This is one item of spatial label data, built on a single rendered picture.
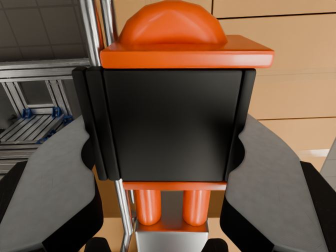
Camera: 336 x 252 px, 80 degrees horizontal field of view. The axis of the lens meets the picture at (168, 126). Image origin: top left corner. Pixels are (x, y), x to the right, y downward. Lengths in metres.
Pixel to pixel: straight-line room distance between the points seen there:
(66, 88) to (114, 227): 0.99
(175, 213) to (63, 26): 1.35
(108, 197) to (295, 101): 0.81
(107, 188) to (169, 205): 0.31
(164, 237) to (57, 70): 1.16
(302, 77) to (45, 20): 1.35
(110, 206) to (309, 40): 0.83
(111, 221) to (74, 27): 1.19
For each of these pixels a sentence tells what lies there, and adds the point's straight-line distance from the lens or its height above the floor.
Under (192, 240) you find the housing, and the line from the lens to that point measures 0.20.
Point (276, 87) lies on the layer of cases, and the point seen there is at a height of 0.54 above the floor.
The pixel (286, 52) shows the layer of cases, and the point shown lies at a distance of 0.89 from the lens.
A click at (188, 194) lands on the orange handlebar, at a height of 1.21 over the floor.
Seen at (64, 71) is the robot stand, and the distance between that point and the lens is 1.26.
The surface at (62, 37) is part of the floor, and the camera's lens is 1.47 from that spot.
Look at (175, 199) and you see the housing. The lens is 0.20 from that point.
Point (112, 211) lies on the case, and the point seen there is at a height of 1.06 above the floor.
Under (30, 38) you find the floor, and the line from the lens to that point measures 1.56.
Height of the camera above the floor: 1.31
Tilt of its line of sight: 59 degrees down
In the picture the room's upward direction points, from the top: 179 degrees counter-clockwise
